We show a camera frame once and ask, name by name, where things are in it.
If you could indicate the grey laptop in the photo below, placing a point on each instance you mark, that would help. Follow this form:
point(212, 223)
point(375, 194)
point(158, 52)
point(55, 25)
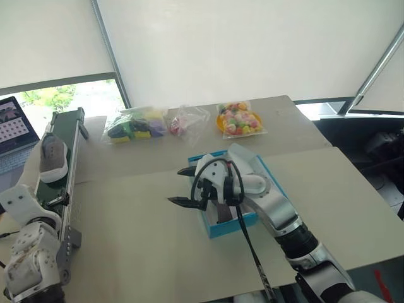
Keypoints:
point(15, 126)

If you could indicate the orange plate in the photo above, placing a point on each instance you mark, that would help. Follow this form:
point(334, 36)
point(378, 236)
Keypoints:
point(257, 117)

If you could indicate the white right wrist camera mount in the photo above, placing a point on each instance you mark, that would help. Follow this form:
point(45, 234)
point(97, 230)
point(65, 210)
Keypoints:
point(212, 172)

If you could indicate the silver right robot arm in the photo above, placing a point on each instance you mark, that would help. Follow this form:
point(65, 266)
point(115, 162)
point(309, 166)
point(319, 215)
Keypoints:
point(277, 208)

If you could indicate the white wrapping paper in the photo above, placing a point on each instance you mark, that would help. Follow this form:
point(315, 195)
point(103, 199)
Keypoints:
point(243, 158)

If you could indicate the beige cardboard sheet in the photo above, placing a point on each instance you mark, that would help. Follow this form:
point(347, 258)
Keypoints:
point(284, 126)

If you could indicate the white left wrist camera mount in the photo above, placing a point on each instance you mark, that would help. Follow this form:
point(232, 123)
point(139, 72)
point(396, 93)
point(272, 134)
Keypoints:
point(22, 205)

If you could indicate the grey shoe with white sole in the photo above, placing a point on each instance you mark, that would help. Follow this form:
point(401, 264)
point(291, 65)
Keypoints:
point(53, 158)

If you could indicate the blue cardboard shoebox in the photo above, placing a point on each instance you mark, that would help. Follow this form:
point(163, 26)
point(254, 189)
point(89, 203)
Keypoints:
point(232, 227)

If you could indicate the bag of coloured blocks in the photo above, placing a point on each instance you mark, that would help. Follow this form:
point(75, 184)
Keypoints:
point(135, 127)

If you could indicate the green belt conveyor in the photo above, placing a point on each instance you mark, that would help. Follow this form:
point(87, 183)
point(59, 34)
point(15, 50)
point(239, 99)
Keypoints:
point(71, 176)

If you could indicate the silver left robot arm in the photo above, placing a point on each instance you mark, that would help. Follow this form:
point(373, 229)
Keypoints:
point(30, 252)

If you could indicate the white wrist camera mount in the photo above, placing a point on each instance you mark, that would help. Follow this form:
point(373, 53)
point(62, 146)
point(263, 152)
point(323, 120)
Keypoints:
point(212, 172)
point(22, 205)

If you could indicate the clear bag with pink pieces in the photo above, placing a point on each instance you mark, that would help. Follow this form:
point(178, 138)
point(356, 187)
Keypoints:
point(186, 124)

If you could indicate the metal window frame post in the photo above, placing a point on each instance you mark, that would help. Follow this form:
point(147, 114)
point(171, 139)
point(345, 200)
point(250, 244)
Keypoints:
point(110, 53)
point(375, 66)

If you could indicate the bag of coloured candies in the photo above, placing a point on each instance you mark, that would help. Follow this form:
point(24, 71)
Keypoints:
point(241, 121)

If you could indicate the dark brown shoe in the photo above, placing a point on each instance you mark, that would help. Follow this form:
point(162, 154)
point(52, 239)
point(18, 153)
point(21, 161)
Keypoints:
point(223, 212)

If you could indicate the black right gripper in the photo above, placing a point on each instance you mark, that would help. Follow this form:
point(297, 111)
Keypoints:
point(206, 189)

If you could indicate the dark equipment beside table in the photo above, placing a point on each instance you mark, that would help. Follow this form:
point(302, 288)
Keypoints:
point(378, 151)

